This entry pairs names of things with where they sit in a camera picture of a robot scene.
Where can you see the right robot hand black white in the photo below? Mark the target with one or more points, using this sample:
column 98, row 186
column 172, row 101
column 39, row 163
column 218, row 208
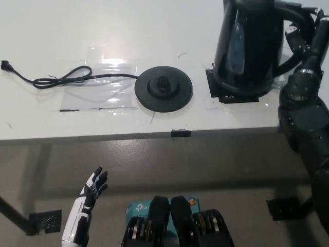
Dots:
column 317, row 46

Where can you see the small black tape strip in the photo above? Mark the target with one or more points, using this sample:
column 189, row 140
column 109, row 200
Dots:
column 181, row 132

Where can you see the black floor tape patch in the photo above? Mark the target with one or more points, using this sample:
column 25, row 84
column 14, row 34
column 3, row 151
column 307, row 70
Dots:
column 46, row 221
column 282, row 208

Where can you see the black round kettle base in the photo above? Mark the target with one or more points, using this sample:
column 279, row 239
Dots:
column 164, row 88

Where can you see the black electric kettle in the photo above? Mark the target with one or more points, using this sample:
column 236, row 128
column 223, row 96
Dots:
column 246, row 51

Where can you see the clear plastic tape sheet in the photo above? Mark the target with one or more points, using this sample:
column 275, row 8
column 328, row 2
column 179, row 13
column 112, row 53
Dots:
column 108, row 87

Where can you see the teal tp-link box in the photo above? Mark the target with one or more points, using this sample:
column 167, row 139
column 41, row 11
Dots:
column 138, row 208

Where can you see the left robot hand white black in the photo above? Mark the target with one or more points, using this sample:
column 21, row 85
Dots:
column 81, row 213

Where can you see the black tape square marker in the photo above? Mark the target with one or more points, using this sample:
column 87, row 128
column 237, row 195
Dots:
column 213, row 87

